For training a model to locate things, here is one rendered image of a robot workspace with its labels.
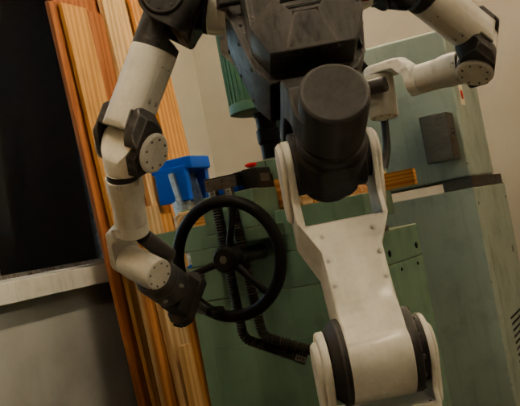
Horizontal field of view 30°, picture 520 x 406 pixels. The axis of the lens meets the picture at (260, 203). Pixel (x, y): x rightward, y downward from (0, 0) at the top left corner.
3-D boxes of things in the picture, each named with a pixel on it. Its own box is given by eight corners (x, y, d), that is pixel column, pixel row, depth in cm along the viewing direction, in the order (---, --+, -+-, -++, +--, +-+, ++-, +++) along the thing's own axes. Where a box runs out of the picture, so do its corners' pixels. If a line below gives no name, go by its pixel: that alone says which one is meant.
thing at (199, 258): (191, 267, 244) (189, 252, 244) (230, 258, 263) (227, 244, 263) (337, 242, 227) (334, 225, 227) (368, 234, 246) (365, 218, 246)
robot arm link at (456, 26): (520, 22, 203) (446, -40, 193) (516, 68, 196) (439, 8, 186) (478, 46, 211) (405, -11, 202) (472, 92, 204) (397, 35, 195)
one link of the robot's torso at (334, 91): (384, 115, 149) (356, 25, 157) (302, 130, 148) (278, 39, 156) (369, 200, 174) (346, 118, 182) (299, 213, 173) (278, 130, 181)
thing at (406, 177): (195, 228, 261) (192, 213, 261) (198, 227, 263) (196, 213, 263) (415, 184, 234) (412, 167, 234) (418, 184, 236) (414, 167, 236)
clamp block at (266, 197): (205, 236, 231) (198, 199, 231) (231, 232, 243) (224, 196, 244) (260, 225, 225) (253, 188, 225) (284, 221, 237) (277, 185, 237)
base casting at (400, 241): (190, 304, 245) (183, 268, 245) (283, 276, 297) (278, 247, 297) (354, 278, 226) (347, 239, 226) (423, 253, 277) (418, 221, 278)
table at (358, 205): (128, 263, 241) (124, 239, 241) (189, 251, 268) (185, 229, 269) (354, 221, 215) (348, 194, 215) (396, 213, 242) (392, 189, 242)
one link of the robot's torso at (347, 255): (444, 384, 152) (377, 111, 165) (335, 406, 151) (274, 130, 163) (427, 393, 166) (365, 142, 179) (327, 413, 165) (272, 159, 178)
